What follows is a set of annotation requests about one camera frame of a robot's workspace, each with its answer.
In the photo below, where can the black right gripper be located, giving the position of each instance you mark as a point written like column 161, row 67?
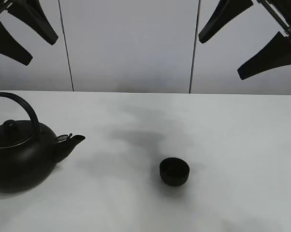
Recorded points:
column 277, row 53

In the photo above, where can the black cast iron teapot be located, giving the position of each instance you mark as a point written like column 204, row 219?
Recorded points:
column 30, row 150

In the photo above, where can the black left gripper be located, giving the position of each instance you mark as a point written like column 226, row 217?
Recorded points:
column 29, row 12

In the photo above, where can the small black teacup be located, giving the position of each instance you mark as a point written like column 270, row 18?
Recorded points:
column 174, row 171

